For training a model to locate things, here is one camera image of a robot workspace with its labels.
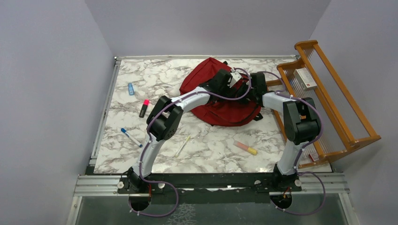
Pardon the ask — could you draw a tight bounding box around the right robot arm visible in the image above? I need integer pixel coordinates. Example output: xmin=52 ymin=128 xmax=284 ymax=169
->
xmin=249 ymin=71 xmax=323 ymax=191

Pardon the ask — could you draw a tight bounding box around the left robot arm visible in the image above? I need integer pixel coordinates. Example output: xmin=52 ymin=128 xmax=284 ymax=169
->
xmin=126 ymin=67 xmax=252 ymax=193

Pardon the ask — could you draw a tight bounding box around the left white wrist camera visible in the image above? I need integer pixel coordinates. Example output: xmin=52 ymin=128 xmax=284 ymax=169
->
xmin=229 ymin=70 xmax=242 ymax=88

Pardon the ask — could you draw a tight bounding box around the light blue highlighter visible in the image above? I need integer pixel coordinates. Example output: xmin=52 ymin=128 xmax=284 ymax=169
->
xmin=128 ymin=83 xmax=135 ymax=96

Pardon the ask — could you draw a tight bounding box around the red backpack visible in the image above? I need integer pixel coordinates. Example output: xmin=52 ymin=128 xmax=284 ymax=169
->
xmin=179 ymin=58 xmax=261 ymax=127

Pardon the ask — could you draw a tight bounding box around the white red small box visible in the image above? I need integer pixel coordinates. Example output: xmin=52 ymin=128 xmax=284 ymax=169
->
xmin=293 ymin=67 xmax=317 ymax=91

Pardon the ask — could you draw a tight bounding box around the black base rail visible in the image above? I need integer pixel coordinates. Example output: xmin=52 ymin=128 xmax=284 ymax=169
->
xmin=85 ymin=166 xmax=318 ymax=206

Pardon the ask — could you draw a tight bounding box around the blue capped pen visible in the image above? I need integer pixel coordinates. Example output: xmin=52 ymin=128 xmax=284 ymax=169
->
xmin=121 ymin=128 xmax=143 ymax=148

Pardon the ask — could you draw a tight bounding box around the orange wooden rack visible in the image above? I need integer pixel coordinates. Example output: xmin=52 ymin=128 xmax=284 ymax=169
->
xmin=267 ymin=40 xmax=381 ymax=169

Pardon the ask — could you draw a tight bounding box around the pink black highlighter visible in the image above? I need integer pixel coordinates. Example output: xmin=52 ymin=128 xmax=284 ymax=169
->
xmin=139 ymin=99 xmax=150 ymax=118

